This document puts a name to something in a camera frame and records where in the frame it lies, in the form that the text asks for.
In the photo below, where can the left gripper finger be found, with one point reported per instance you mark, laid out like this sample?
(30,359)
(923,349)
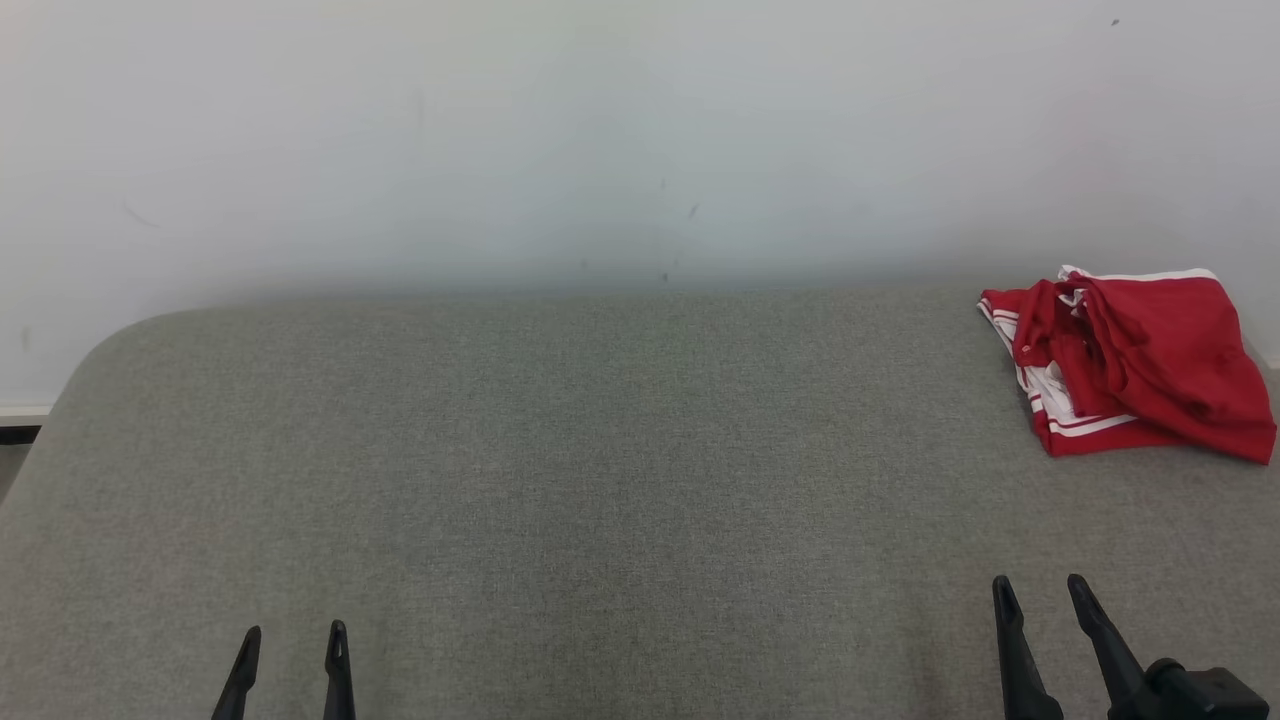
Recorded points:
(338,680)
(240,685)

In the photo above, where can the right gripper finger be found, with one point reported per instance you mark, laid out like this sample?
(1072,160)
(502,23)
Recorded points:
(1118,660)
(1022,680)

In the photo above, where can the red jersey with white trim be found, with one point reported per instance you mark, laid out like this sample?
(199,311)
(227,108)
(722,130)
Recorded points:
(1070,440)

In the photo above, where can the red shorts with white stripe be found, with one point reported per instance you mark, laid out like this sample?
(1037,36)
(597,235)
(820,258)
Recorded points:
(1180,350)

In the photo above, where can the grey fabric sofa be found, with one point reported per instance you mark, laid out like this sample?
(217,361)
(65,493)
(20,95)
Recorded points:
(600,480)

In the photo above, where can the white wall baseboard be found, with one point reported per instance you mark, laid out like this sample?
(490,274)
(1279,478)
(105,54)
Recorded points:
(20,411)

